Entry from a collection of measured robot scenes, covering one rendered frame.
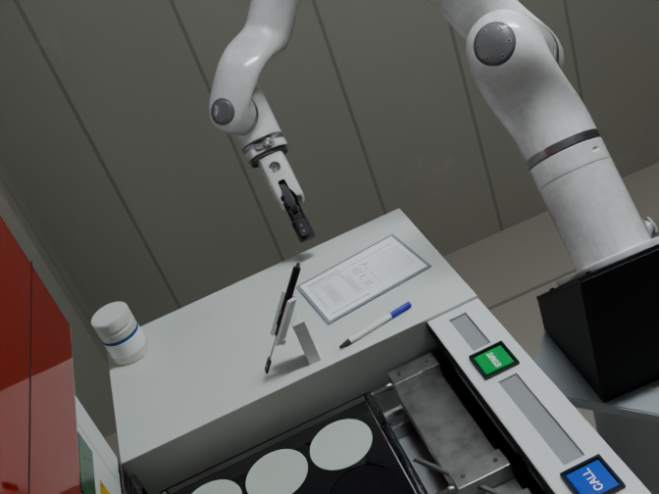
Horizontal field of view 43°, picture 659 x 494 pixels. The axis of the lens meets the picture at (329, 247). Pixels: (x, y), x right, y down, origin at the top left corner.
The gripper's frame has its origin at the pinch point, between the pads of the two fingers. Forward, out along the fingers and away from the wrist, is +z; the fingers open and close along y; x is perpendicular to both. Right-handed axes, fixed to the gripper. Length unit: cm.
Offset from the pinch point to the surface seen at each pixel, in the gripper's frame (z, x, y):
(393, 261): 12.6, -12.1, -7.4
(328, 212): -13, -14, 134
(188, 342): 10.1, 27.5, -5.6
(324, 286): 11.4, 1.2, -6.5
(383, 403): 33.5, 0.6, -15.9
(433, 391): 34.2, -7.3, -23.3
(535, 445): 42, -14, -48
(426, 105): -31, -58, 122
